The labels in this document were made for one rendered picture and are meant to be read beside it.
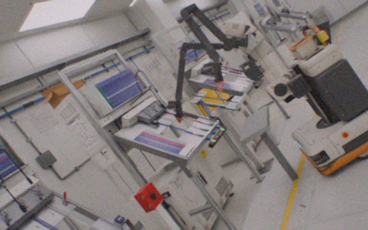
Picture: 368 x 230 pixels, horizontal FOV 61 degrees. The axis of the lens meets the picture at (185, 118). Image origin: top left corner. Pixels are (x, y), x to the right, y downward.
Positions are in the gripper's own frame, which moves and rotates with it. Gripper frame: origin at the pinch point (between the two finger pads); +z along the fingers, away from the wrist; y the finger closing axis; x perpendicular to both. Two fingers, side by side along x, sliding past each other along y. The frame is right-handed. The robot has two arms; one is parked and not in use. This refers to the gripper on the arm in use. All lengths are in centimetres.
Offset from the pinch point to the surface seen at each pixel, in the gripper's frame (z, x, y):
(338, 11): 17, 101, -759
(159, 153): 2.5, 6.1, 49.0
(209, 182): 55, 32, 8
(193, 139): 3.0, 22.5, 19.6
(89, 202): 126, -122, 19
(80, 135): 4, -77, 49
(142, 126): -1.9, -26.4, 22.2
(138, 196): 10, 14, 92
